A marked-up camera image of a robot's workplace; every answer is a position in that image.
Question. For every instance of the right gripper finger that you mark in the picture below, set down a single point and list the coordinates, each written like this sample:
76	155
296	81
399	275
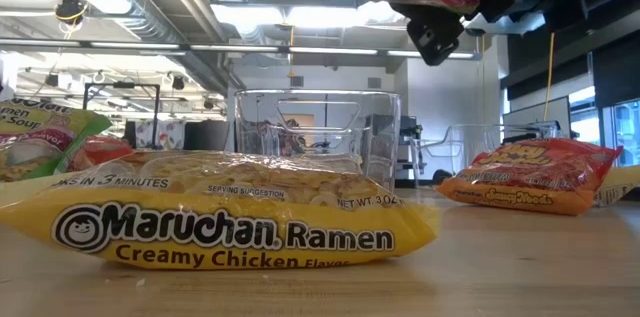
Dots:
435	39

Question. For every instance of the red Saucy Noods packet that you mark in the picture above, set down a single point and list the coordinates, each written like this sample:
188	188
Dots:
102	149
535	172

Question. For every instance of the black machine on stand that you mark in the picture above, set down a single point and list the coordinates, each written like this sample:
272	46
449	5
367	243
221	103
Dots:
411	132

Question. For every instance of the clear plastic bin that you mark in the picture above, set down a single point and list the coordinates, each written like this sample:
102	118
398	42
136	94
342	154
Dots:
465	137
380	132

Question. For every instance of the grey partition panel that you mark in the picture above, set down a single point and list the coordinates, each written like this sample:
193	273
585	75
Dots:
537	117

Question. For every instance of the bright glass window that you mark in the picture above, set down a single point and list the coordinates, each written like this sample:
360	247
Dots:
625	137

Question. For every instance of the long ceiling light strip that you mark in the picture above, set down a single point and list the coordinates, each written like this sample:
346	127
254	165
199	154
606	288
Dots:
235	48

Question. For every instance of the white patterned cloth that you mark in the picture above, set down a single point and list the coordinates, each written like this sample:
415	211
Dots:
160	134

